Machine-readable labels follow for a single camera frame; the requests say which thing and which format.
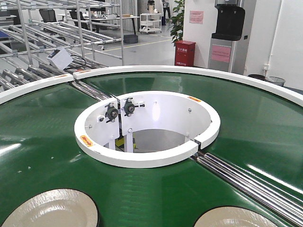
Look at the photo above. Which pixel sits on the white utility cart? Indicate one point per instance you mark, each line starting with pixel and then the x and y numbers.
pixel 150 23

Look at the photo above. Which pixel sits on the green potted plant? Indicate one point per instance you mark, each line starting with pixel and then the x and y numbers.
pixel 177 21

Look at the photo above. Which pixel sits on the white outer conveyor rim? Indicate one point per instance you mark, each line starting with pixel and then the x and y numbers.
pixel 43 83

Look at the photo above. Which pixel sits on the steel conveyor rollers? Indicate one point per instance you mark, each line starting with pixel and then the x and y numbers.
pixel 285 205

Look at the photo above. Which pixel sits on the metal pipe roller rack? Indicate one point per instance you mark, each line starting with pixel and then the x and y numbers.
pixel 32 29

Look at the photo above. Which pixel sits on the green circular conveyor belt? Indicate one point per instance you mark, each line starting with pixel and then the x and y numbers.
pixel 260 133

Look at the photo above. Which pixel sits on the white control box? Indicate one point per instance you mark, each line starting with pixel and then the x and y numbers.
pixel 60 58

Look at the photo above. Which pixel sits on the wire mesh waste bin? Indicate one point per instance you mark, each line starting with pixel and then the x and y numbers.
pixel 276 80

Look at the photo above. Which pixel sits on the black water dispenser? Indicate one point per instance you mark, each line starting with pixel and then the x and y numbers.
pixel 229 26

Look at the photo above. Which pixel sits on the cream plate black rim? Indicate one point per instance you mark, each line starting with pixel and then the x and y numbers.
pixel 55 208
pixel 232 217

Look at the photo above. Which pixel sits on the pink wall notice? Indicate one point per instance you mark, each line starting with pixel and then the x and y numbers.
pixel 196 17

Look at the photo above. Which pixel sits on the red fire extinguisher cabinet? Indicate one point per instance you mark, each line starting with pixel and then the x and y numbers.
pixel 184 54

